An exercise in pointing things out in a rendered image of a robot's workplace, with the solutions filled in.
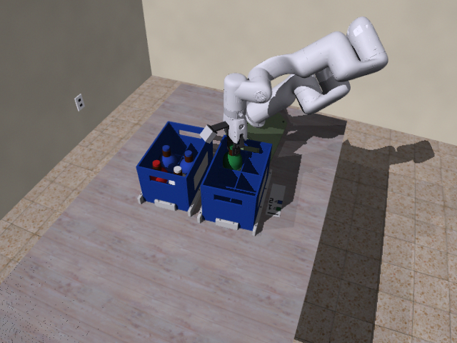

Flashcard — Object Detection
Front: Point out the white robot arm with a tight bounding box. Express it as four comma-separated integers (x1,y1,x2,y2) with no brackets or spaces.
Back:
224,16,388,128

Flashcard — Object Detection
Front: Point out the blue plastic crate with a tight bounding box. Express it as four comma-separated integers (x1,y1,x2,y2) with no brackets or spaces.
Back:
136,125,213,212
201,140,271,231

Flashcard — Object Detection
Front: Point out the red bottle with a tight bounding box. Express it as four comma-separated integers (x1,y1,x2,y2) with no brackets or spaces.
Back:
150,160,168,183

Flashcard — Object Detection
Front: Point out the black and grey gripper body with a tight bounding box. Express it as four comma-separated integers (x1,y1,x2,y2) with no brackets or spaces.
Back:
223,114,248,144

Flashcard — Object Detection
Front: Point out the white paper pick list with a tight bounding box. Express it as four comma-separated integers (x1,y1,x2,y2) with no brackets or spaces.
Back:
266,184,286,217

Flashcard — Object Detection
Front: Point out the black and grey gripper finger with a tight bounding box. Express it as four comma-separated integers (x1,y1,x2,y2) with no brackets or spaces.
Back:
226,135,233,150
232,134,245,156

